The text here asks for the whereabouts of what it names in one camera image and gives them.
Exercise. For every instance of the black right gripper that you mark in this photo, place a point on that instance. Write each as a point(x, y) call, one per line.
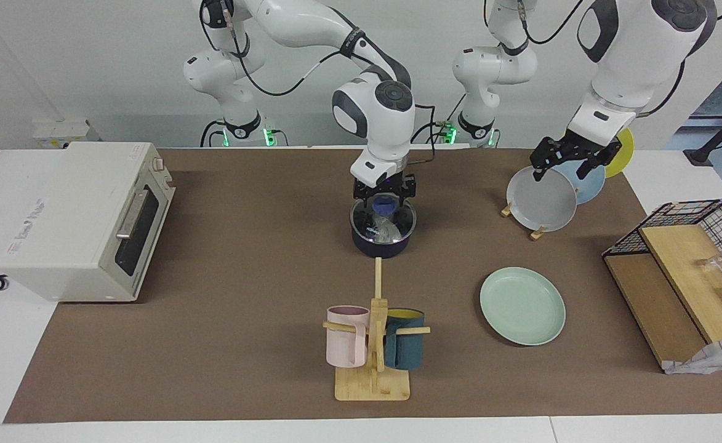
point(385, 187)

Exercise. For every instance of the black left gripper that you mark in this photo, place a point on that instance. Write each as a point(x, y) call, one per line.
point(585, 147)

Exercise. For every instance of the glass lid with blue knob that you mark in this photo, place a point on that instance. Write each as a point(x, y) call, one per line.
point(385, 204)

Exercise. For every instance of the clear bag of vermicelli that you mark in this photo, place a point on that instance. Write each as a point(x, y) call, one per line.
point(385, 231)

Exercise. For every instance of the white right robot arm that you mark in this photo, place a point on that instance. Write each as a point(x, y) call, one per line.
point(379, 111)

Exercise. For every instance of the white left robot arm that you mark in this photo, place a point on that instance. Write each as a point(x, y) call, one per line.
point(631, 55)

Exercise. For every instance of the light blue plate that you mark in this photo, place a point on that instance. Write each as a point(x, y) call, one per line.
point(589, 184)

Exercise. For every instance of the yellow plate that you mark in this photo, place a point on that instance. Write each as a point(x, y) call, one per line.
point(624, 151)

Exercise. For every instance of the grey plate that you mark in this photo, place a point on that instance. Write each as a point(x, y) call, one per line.
point(542, 203)

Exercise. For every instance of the wooden plate rack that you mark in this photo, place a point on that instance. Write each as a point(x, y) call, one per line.
point(537, 234)

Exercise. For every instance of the mint green plate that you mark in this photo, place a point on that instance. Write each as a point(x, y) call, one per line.
point(522, 306)

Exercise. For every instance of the dark blue saucepan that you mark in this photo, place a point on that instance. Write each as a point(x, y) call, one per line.
point(373, 249)

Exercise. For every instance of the black stand foot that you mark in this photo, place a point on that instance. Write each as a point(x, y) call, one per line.
point(714, 138)

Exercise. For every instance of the pink mug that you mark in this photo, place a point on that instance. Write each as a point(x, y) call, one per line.
point(345, 344)

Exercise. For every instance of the dark teal mug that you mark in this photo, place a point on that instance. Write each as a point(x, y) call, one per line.
point(407, 351)

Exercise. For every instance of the light bamboo board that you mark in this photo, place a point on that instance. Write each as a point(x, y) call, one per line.
point(684, 271)

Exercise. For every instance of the wooden mug tree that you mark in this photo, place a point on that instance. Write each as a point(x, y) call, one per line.
point(373, 384)

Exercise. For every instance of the clear glass cup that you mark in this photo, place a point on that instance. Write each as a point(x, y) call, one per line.
point(717, 271)

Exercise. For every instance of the brown table mat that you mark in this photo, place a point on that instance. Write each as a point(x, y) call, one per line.
point(244, 344)

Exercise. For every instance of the grey crumpled cloth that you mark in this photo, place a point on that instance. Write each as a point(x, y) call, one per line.
point(711, 357)

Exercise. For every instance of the white toaster oven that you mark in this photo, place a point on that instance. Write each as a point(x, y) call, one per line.
point(65, 234)

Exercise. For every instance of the white power strip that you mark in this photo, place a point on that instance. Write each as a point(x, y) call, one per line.
point(59, 130)

